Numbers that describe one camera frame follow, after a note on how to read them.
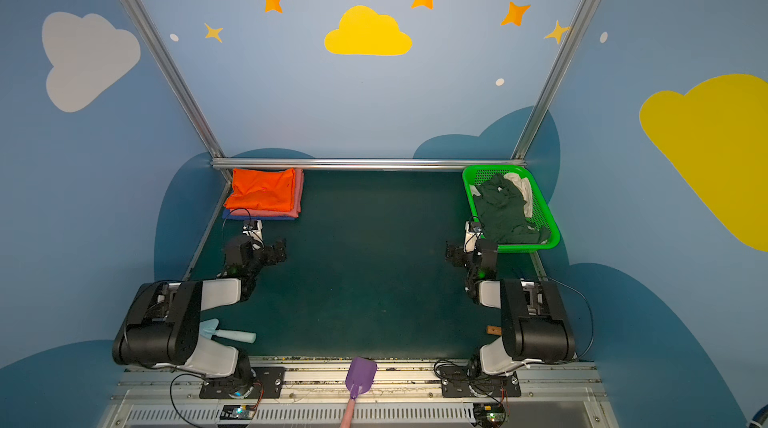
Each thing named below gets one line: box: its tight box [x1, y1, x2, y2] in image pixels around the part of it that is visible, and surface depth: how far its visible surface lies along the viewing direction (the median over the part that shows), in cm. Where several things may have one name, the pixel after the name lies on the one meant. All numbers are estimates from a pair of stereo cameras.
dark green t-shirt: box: [474, 174, 551, 243], surface depth 109 cm
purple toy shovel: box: [340, 356, 378, 428], surface depth 76 cm
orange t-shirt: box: [224, 168, 296, 212], surface depth 110 cm
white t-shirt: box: [503, 172, 533, 218], surface depth 113 cm
